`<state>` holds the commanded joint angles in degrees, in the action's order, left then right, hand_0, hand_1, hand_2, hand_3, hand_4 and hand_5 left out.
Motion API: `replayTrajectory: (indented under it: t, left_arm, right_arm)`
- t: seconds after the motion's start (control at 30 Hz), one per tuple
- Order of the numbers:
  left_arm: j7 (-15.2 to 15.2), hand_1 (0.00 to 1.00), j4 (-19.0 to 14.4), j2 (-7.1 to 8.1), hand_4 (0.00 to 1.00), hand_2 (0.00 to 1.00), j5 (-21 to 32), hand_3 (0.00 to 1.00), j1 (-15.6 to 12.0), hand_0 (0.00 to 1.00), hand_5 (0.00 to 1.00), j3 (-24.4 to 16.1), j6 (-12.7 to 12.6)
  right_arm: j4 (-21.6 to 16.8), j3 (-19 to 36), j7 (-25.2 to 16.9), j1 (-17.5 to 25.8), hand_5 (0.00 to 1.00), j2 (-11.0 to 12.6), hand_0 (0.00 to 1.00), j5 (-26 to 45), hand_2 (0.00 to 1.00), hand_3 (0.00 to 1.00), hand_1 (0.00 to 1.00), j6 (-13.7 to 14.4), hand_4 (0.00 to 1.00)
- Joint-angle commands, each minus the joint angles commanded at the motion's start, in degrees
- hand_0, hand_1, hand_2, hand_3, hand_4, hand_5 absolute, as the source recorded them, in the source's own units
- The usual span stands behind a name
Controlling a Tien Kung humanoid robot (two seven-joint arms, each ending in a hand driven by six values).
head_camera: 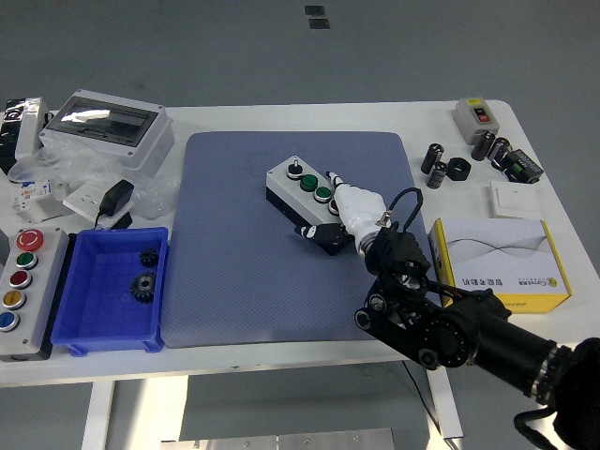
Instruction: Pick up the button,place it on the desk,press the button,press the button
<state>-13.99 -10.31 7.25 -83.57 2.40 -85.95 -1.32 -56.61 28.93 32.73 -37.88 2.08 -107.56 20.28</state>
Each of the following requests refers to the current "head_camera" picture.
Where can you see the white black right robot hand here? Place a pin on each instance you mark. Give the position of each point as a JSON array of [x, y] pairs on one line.
[[358, 208]]

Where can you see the grey five-button control station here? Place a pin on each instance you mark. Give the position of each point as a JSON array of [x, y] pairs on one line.
[[37, 300]]

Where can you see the yellow and white cardboard box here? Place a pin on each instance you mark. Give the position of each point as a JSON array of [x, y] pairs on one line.
[[492, 253]]

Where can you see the black module with green terminal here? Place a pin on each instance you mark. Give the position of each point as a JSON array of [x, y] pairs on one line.
[[525, 169]]

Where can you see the black cylindrical capacitor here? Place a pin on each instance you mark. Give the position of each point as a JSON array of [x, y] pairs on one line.
[[499, 150], [482, 146], [431, 159], [437, 175]]

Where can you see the grey-blue table mat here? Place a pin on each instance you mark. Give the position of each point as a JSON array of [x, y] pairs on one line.
[[234, 281]]

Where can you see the blue plastic bin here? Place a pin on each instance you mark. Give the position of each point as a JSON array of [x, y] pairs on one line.
[[94, 309]]

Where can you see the white table leg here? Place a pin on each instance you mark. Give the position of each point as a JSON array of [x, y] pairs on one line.
[[98, 417], [447, 408]]

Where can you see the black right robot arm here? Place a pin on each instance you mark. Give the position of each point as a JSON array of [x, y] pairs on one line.
[[492, 333]]

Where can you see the grey enclosure with clear lid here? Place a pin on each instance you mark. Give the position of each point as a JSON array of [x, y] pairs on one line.
[[140, 140]]

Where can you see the white wall switch plate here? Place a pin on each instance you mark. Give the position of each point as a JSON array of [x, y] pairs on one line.
[[515, 199]]

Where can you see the grey four-button control box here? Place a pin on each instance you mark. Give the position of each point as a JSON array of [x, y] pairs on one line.
[[290, 190]]

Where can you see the grey rocker switch box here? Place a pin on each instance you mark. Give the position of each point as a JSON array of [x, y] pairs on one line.
[[469, 119]]

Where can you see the white circuit breaker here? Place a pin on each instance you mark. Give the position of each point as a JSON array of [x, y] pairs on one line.
[[33, 197]]

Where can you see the black power adapter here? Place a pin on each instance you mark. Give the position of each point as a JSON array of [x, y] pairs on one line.
[[116, 197]]

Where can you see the dark floor cover plate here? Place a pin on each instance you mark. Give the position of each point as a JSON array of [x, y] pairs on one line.
[[314, 10], [319, 24]]

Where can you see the small black bevel gear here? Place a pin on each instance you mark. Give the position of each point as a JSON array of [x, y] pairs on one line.
[[148, 258]]

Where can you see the black hex nut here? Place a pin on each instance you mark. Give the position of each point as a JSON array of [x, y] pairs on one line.
[[454, 171]]

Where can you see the clear plastic bag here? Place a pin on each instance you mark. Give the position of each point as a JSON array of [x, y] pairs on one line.
[[157, 197], [79, 164]]

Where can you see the large black bevel gear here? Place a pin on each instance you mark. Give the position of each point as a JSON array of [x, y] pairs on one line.
[[143, 287]]

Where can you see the white wall socket plate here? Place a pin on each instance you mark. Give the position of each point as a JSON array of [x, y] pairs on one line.
[[82, 197]]

